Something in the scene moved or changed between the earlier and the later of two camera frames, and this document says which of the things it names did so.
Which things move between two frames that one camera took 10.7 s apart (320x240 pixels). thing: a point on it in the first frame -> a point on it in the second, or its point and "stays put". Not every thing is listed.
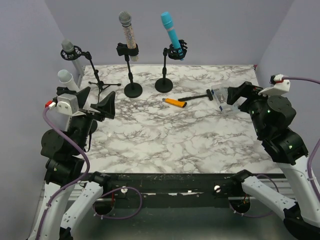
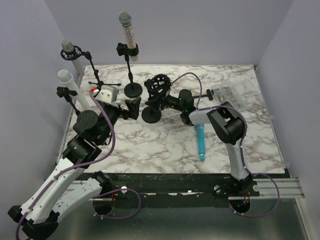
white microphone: x=66 y=78 stays put
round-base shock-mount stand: x=165 y=85 -> x=156 y=85
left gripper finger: x=82 y=96 -> x=134 y=106
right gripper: x=246 y=89 -> x=155 y=102
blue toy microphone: x=167 y=18 -> x=200 y=128
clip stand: x=61 y=90 stays put
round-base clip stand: x=132 y=90 stays put
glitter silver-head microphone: x=125 y=18 stays put
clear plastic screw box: x=220 y=93 stays put
